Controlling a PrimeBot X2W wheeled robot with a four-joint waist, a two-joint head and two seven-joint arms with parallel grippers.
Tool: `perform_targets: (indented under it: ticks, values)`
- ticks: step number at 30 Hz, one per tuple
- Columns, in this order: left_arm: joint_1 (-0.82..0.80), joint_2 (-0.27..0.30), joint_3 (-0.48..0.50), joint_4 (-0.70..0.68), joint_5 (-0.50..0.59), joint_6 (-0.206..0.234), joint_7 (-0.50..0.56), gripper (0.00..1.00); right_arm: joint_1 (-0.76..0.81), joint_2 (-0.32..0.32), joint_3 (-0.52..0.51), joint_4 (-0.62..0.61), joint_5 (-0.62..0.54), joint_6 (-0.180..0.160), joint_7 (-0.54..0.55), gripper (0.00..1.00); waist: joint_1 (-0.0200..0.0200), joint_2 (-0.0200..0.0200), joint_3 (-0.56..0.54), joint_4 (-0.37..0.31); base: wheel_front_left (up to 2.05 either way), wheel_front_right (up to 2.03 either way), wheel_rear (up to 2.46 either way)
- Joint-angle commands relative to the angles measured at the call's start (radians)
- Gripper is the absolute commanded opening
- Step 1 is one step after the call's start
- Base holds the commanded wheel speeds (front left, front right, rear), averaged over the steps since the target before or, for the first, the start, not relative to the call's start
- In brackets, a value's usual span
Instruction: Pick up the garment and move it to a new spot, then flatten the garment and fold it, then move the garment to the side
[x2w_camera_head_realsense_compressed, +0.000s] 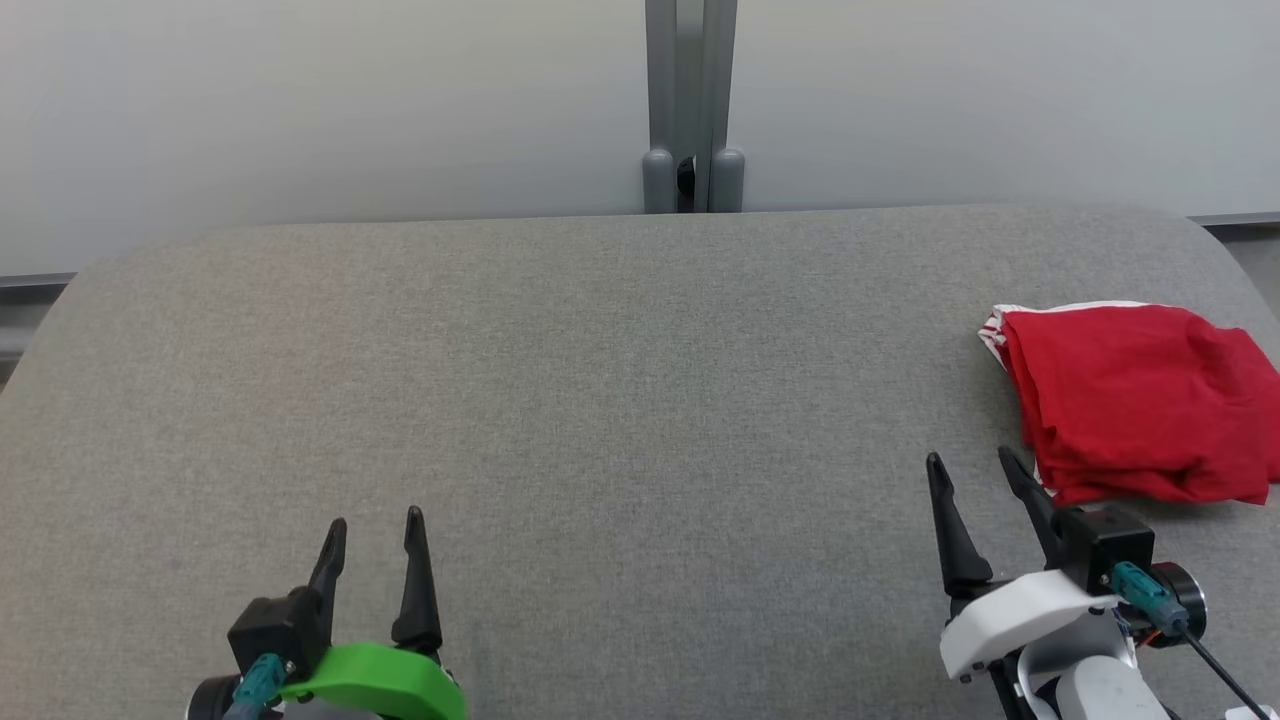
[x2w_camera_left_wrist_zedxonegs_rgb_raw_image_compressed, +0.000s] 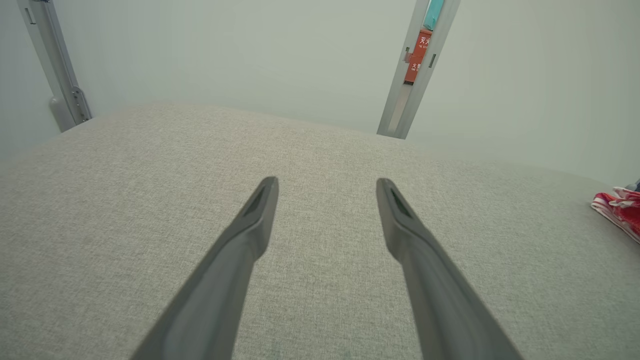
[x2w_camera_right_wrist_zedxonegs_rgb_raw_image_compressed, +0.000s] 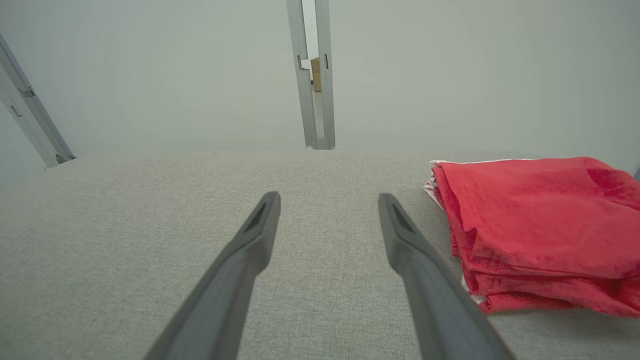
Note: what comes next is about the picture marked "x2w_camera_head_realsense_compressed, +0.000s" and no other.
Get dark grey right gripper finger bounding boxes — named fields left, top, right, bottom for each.
left=924, top=451, right=995, bottom=601
left=997, top=444, right=1067, bottom=567

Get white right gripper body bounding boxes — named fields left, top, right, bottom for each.
left=937, top=567, right=1123, bottom=686

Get grey fabric sofa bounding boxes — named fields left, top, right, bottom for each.
left=0, top=205, right=1280, bottom=720

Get red shorts with white stripe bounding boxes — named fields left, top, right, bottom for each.
left=999, top=304, right=1280, bottom=507

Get grey partition post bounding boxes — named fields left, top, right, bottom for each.
left=641, top=0, right=748, bottom=215

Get camera cable teal plug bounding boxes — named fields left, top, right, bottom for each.
left=224, top=652, right=293, bottom=720
left=1110, top=561, right=1273, bottom=720

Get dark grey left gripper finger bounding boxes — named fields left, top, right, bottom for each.
left=389, top=504, right=445, bottom=657
left=303, top=516, right=350, bottom=643

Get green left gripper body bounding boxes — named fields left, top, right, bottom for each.
left=278, top=642, right=469, bottom=720

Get right camera cable teal plug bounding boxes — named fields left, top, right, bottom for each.
left=1110, top=561, right=1273, bottom=720

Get red white numbered jersey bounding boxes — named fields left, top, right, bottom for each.
left=977, top=299, right=1156, bottom=491

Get left camera cable teal plug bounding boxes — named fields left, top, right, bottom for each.
left=224, top=652, right=293, bottom=720

